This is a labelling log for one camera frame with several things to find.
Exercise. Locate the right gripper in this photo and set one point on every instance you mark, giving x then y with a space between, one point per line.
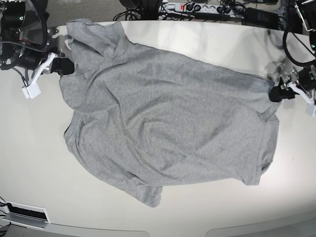
45 65

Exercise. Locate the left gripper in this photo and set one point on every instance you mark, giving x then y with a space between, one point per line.
305 80

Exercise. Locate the grey t-shirt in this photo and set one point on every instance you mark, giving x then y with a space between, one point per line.
146 118

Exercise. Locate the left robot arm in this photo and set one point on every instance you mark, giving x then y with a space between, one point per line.
297 20

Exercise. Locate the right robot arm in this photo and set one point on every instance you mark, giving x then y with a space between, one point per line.
25 41

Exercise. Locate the black power adapter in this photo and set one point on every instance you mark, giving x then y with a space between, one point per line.
262 18

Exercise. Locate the white power strip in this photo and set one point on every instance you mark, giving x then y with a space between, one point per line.
202 9

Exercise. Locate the grey cable tray slot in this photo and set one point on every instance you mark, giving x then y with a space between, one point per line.
26 215

